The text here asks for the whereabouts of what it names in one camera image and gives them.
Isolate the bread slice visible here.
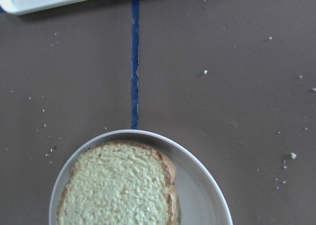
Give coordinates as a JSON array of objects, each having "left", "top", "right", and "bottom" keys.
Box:
[
  {"left": 167, "top": 185, "right": 181, "bottom": 225},
  {"left": 56, "top": 142, "right": 177, "bottom": 225}
]

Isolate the white round plate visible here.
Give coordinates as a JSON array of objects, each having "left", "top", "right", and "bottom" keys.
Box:
[{"left": 48, "top": 129, "right": 233, "bottom": 225}]

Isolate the bread slice under egg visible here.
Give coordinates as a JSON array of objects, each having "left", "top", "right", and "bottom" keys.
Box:
[{"left": 167, "top": 185, "right": 181, "bottom": 225}]

